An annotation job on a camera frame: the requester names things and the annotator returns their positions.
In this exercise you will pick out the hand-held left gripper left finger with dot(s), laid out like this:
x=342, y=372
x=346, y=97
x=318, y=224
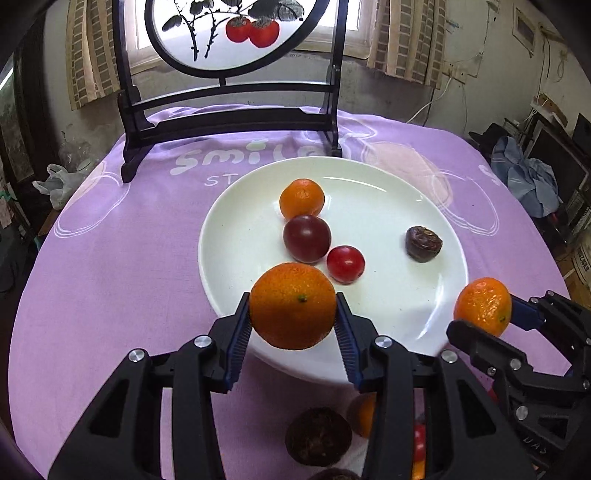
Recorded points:
x=239, y=341

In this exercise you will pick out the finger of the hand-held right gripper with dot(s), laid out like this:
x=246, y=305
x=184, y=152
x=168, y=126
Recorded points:
x=471, y=336
x=524, y=314

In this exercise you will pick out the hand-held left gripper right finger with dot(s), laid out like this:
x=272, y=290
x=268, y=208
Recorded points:
x=347, y=341

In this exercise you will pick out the white round plate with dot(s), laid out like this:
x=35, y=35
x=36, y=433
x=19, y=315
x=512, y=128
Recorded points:
x=383, y=300

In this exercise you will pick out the large orange mandarin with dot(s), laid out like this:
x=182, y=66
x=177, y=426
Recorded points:
x=293, y=304

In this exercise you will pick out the red cherry tomato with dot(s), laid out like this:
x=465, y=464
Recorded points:
x=346, y=264
x=419, y=443

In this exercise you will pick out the dark purple tomato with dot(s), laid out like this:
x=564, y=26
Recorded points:
x=307, y=238

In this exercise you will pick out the blue crumpled cloth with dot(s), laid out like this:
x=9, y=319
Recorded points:
x=531, y=175

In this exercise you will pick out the purple printed tablecloth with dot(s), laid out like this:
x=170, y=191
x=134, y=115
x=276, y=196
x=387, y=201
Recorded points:
x=115, y=277

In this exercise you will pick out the black monitor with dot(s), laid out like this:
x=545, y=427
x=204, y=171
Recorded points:
x=558, y=157

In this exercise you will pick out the white plastic bag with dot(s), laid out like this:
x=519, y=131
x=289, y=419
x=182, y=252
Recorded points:
x=57, y=184

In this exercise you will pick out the brick pattern curtain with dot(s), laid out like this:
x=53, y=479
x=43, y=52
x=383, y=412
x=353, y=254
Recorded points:
x=92, y=55
x=406, y=41

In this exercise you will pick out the dark wooden cabinet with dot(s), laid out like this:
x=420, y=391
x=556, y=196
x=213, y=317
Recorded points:
x=27, y=115

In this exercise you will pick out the white wall outlet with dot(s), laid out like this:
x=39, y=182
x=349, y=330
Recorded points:
x=455, y=74

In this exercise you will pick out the white wall vent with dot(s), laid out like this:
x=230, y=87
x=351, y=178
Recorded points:
x=525, y=27

